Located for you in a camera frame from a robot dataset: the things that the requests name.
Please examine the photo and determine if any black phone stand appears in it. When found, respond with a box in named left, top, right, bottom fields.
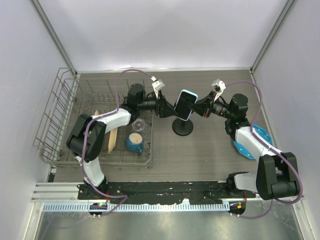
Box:
left=172, top=117, right=194, bottom=137

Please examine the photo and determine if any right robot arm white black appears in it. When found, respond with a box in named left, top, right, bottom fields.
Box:
left=189, top=92, right=303, bottom=203

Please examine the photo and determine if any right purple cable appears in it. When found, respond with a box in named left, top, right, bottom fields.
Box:
left=224, top=80, right=305, bottom=221

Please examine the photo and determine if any blue mug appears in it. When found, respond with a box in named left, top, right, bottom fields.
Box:
left=124, top=133, right=144, bottom=155

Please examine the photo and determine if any grey wire dish rack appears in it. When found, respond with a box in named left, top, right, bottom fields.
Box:
left=33, top=67, right=155, bottom=168

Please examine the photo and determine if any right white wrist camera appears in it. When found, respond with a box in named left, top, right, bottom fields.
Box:
left=211, top=79, right=226, bottom=102

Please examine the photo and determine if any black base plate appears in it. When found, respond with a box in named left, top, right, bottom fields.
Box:
left=77, top=180, right=257, bottom=205

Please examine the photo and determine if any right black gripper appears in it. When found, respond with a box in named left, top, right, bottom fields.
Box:
left=189, top=90, right=234, bottom=120

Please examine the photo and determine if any phone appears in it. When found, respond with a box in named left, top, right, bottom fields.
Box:
left=174, top=89, right=198, bottom=121

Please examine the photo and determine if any purple cable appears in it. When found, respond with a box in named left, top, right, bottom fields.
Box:
left=224, top=80, right=305, bottom=221
left=79, top=68, right=157, bottom=217

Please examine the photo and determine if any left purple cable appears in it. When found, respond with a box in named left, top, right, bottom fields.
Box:
left=79, top=68, right=157, bottom=217

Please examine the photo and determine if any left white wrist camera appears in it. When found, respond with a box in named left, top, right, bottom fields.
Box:
left=150, top=76, right=165, bottom=99

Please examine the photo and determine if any white slotted cable duct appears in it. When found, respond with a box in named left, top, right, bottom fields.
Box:
left=42, top=201, right=230, bottom=213

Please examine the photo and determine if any right beige plate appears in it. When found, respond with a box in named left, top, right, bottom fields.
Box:
left=107, top=128, right=118, bottom=154

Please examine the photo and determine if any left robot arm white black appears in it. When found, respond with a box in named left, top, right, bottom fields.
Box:
left=66, top=83, right=177, bottom=200

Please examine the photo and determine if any blue polka dot plate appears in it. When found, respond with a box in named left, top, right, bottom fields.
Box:
left=233, top=124, right=273, bottom=162

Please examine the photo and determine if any clear glass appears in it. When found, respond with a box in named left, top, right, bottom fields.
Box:
left=131, top=118, right=150, bottom=135

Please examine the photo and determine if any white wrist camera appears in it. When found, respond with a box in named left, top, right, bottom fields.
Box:
left=211, top=79, right=226, bottom=102
left=150, top=76, right=165, bottom=99

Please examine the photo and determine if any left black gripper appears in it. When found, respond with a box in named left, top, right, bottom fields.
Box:
left=137, top=90, right=178, bottom=118

